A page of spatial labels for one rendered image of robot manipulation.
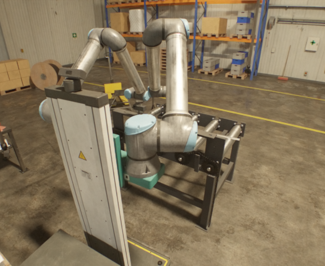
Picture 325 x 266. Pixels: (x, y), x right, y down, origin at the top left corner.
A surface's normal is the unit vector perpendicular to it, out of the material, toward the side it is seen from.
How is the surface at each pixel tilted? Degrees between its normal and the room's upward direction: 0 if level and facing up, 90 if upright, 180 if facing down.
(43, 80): 90
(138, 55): 90
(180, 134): 59
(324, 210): 0
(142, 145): 92
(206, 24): 90
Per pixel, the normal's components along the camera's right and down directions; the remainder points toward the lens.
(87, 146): -0.47, 0.41
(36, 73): -0.07, 0.47
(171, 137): -0.01, 0.04
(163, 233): 0.00, -0.88
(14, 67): 0.79, 0.29
